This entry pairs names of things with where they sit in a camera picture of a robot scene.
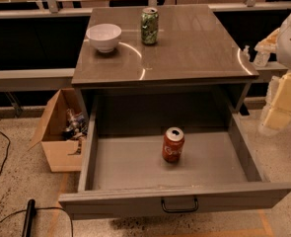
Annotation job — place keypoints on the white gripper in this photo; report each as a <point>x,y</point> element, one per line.
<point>277,111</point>

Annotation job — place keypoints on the black drawer handle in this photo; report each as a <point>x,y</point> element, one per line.
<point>179,205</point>

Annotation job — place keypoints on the open grey drawer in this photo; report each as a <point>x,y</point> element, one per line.
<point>124,173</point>

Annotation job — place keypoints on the clear sanitizer bottle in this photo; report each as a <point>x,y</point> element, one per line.
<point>261,59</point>

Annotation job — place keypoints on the small clear pump bottle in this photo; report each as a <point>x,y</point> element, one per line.
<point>246,52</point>

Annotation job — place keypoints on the red coke can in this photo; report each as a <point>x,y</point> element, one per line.
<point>173,144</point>

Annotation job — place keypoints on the black post with cable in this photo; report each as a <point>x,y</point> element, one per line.
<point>30,213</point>

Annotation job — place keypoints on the cardboard box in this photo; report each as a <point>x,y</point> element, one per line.
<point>62,155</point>

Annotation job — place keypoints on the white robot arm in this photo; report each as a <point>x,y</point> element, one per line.
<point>283,45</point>

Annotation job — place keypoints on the grey cabinet with counter top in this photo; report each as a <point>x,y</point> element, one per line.
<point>193,48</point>

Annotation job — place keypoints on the green patterned can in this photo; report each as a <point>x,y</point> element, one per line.
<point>149,25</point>

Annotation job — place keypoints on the snack packets in box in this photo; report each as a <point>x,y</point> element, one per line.
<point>76,126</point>

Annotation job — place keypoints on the white bowl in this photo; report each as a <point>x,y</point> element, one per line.
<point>104,37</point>

